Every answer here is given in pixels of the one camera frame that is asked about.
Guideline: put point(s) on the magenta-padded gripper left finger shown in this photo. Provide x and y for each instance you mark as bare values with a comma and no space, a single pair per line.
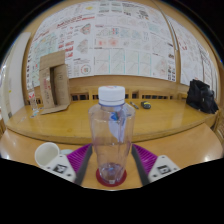
63,167

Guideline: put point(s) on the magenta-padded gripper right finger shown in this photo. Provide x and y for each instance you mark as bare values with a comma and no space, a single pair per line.
162,166

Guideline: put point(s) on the clear plastic water bottle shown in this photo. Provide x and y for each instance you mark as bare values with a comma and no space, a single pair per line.
111,133

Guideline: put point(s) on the red-labelled water bottle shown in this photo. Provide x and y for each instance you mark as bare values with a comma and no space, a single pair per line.
33,101

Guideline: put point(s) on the white ceramic mug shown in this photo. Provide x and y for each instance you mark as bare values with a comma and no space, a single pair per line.
46,154

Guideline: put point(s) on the flat round red coaster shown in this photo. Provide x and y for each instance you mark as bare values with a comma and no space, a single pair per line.
100,180

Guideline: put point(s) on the small printed card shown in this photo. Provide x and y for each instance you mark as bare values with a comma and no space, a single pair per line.
34,114

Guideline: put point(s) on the small black device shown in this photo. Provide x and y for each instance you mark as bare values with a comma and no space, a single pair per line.
146,105

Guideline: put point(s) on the white marker pen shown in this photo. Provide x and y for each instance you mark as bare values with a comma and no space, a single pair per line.
134,105

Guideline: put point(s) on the wooden chair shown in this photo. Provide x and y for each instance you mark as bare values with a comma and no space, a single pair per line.
220,125

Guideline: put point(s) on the black bag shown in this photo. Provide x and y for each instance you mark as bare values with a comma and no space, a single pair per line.
201,96

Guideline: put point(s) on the brown cardboard box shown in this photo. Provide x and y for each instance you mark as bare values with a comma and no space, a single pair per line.
50,83

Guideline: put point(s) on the white wall poster with diagrams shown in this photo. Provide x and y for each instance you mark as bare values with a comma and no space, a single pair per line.
196,56

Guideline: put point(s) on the large wall poster with map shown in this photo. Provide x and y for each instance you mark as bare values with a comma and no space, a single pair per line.
116,40

